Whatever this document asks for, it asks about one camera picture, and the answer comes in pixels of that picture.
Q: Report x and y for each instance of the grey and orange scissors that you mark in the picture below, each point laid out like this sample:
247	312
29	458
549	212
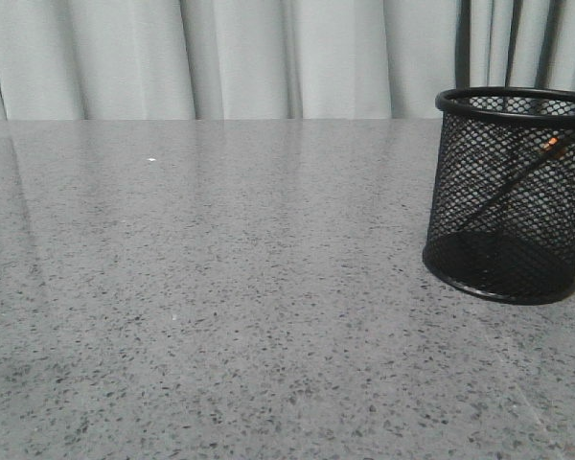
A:
555	148

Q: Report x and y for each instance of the black mesh pen bucket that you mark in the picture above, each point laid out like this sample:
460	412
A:
522	249

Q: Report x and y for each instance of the grey curtain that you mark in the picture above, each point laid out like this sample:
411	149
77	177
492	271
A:
144	60

